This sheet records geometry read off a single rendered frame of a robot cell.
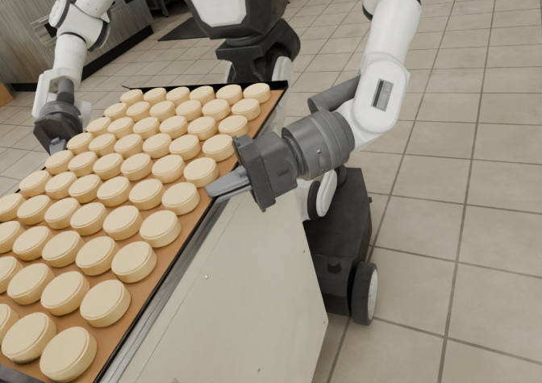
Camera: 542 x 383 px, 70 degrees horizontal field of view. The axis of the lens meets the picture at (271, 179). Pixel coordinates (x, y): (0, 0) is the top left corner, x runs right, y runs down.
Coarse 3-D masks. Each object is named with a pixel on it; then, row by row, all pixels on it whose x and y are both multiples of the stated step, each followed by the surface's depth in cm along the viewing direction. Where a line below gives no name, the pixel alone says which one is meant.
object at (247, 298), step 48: (288, 192) 86; (240, 240) 68; (288, 240) 88; (192, 288) 56; (240, 288) 69; (288, 288) 90; (144, 336) 47; (192, 336) 56; (240, 336) 70; (288, 336) 92
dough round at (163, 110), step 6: (162, 102) 78; (168, 102) 78; (156, 108) 77; (162, 108) 76; (168, 108) 76; (174, 108) 77; (156, 114) 75; (162, 114) 75; (168, 114) 76; (174, 114) 77; (162, 120) 76
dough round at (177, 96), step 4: (180, 88) 82; (184, 88) 81; (172, 92) 81; (176, 92) 81; (180, 92) 80; (184, 92) 80; (188, 92) 80; (168, 96) 80; (172, 96) 80; (176, 96) 79; (180, 96) 79; (184, 96) 79; (188, 96) 80; (168, 100) 80; (172, 100) 79; (176, 100) 79; (180, 100) 79; (184, 100) 79; (188, 100) 80; (176, 104) 80; (180, 104) 80
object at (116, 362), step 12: (264, 132) 76; (216, 204) 62; (204, 228) 59; (192, 240) 57; (180, 264) 54; (168, 276) 52; (156, 300) 50; (144, 312) 48; (132, 336) 47; (120, 360) 45; (108, 372) 44
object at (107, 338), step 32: (256, 128) 66; (192, 160) 63; (224, 160) 61; (192, 224) 51; (0, 256) 56; (160, 256) 48; (128, 288) 45; (64, 320) 44; (128, 320) 42; (0, 352) 43; (96, 352) 40
